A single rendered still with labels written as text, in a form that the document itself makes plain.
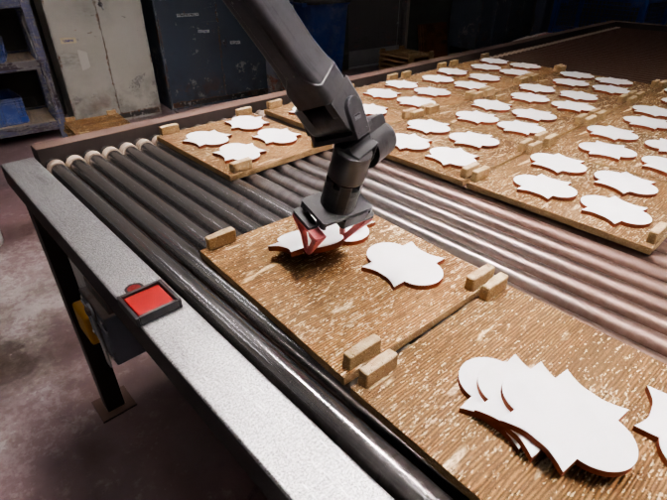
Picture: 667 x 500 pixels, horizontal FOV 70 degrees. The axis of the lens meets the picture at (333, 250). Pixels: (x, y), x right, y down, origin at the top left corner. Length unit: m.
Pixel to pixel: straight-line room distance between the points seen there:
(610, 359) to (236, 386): 0.51
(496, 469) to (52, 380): 1.85
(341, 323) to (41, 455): 1.42
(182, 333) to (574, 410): 0.54
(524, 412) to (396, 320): 0.23
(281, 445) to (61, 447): 1.40
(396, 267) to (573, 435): 0.38
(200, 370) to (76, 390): 1.43
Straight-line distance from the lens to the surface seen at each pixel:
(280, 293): 0.78
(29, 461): 1.96
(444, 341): 0.71
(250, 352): 0.72
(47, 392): 2.15
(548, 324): 0.78
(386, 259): 0.84
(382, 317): 0.73
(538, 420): 0.61
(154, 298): 0.83
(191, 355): 0.73
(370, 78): 2.19
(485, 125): 1.64
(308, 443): 0.61
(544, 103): 1.96
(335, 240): 0.81
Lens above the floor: 1.41
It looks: 32 degrees down
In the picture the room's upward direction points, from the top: straight up
